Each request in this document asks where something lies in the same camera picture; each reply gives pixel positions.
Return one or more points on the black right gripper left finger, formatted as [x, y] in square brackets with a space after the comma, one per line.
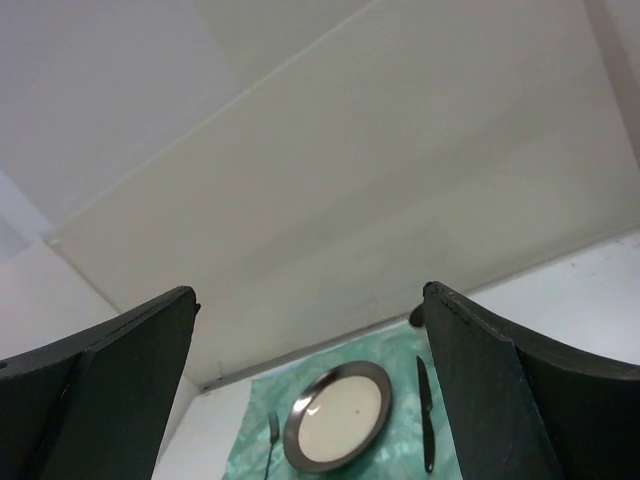
[95, 405]

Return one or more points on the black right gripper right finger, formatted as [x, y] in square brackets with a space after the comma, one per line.
[522, 405]

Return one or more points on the black handled table knife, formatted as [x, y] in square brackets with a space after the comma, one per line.
[426, 408]

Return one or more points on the silver fork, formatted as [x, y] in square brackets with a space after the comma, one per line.
[274, 435]

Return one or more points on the round metal plate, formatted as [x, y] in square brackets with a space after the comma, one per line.
[337, 417]

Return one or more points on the steel cup with white band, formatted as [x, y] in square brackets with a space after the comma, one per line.
[416, 318]

